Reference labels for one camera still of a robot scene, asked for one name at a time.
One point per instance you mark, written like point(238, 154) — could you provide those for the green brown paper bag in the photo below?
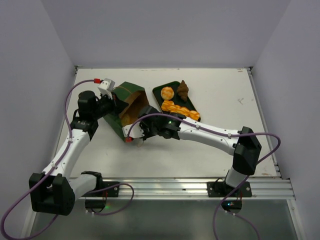
point(135, 97)

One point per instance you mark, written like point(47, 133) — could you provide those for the orange twisted fake bread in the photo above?
point(171, 107)

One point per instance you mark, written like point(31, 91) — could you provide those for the brown fake croissant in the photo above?
point(183, 91)

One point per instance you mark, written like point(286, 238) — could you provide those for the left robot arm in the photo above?
point(52, 190)

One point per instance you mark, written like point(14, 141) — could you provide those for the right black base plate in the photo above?
point(219, 189)

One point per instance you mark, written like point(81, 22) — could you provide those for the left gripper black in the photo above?
point(117, 105)

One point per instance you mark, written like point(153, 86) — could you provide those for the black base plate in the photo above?
point(111, 192)
point(219, 189)

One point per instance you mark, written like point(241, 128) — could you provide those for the dark green tray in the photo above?
point(176, 99)

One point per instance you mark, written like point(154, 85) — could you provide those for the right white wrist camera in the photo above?
point(132, 131)

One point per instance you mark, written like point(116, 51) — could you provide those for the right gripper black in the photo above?
point(146, 125)

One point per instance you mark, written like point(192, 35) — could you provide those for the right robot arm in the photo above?
point(242, 145)

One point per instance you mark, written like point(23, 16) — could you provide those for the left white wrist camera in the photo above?
point(106, 87)

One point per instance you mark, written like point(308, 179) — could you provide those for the round yellow fake bun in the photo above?
point(167, 93)

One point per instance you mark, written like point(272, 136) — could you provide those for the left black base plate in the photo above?
point(111, 192)

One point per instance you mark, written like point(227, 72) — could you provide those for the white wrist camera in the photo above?
point(132, 131)
point(106, 87)

